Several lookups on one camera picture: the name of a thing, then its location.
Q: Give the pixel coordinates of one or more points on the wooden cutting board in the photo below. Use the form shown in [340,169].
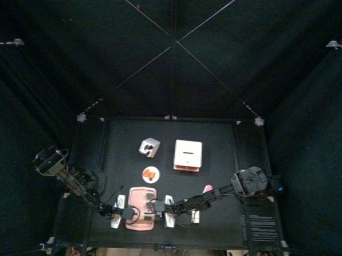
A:
[140,192]

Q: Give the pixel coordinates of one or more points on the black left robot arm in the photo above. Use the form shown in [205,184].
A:
[71,180]

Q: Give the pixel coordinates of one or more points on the small pink toy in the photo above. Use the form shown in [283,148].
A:
[207,189]

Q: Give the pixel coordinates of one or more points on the black cloth backdrop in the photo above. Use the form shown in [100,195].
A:
[88,66]

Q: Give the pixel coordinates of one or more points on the thin black frame post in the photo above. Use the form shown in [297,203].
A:
[170,117]

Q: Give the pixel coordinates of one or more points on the black sheet with white text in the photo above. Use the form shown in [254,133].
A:
[261,226]

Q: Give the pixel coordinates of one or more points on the metal frame corner bracket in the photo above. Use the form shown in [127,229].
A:
[18,42]
[258,120]
[333,44]
[82,116]

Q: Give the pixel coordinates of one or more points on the red wooden drawer box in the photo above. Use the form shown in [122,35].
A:
[187,153]

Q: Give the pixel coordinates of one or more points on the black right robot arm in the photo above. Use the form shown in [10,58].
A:
[249,180]

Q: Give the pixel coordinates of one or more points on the small white plate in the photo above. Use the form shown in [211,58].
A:
[150,167]

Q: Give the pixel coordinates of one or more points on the orange toy food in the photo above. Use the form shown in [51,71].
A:
[150,174]

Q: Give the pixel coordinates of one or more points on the white grey cube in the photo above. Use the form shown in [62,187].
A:
[148,146]

